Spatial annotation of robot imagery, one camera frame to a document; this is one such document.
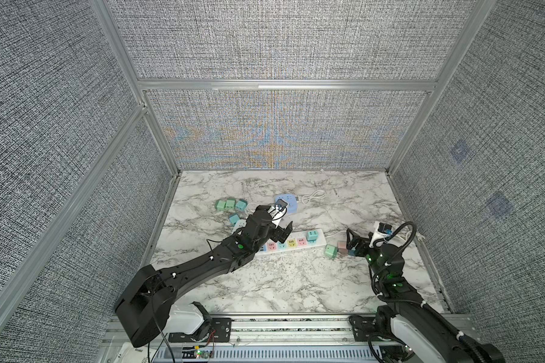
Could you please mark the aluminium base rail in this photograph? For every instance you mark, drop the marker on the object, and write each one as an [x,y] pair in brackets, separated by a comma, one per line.
[249,338]

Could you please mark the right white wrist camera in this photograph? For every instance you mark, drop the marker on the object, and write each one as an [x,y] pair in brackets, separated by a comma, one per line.
[381,230]

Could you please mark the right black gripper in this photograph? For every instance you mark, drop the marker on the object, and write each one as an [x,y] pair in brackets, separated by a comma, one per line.
[364,244]

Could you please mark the green plug cube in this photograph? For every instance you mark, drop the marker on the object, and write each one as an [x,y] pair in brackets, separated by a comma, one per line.
[220,205]
[230,204]
[331,251]

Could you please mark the pink plug cube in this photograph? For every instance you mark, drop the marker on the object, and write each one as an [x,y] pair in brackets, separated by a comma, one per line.
[343,248]

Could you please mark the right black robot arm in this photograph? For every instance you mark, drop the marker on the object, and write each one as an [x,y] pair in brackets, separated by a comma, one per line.
[405,325]

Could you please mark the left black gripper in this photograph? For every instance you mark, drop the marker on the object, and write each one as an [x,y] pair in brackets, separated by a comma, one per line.
[281,234]

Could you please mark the blue square power strip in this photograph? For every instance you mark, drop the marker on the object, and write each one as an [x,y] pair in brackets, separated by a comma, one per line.
[291,201]

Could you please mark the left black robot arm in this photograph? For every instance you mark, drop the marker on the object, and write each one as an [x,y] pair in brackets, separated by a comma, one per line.
[144,306]

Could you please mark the long white power strip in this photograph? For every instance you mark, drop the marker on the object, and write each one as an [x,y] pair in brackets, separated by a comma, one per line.
[297,241]

